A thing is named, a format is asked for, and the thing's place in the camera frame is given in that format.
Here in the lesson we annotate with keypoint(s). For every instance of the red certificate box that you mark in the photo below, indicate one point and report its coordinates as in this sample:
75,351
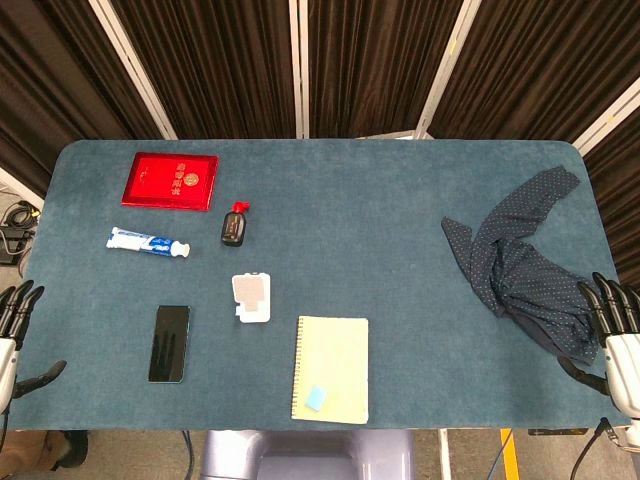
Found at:
167,181

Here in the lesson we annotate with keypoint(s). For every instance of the blue white toothpaste tube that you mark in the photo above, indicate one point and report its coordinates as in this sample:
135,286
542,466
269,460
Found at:
142,242

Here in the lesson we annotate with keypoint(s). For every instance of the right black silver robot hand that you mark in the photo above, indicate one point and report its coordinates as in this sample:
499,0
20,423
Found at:
624,365

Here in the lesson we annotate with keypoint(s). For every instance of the grey robot torso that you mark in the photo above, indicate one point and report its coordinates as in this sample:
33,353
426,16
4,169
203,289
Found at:
310,457

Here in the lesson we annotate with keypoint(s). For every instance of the spiral notebook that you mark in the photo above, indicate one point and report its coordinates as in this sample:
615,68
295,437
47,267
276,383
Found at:
332,360

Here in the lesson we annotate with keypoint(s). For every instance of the black smartphone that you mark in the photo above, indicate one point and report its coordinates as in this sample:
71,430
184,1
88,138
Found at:
169,344

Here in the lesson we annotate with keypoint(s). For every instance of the white phone stand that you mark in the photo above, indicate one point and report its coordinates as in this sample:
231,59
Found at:
252,297

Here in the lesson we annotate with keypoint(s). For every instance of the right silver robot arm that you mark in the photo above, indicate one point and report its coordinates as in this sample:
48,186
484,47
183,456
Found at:
631,430

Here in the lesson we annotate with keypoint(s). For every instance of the blue table mat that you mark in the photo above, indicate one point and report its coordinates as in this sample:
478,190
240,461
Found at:
375,225

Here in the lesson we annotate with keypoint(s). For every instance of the dark brown curtain panel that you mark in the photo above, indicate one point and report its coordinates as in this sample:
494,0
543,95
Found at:
540,70
620,200
215,65
375,65
55,70

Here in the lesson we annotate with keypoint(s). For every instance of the white table leg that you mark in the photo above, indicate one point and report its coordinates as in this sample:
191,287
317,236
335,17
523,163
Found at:
444,455

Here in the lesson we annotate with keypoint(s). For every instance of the navy dotted cloth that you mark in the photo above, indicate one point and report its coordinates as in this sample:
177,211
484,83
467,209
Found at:
520,280

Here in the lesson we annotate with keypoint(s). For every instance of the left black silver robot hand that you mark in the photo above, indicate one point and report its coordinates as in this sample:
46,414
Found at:
9,360

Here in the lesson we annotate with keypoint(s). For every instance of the blue eraser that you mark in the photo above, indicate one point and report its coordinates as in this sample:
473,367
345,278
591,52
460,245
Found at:
316,398

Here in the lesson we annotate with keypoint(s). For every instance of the black ink bottle red cap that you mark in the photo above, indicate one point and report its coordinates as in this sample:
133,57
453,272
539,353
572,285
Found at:
233,229

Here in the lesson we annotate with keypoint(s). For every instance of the white screen frame post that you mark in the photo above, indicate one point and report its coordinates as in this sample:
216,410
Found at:
607,120
132,67
301,70
445,70

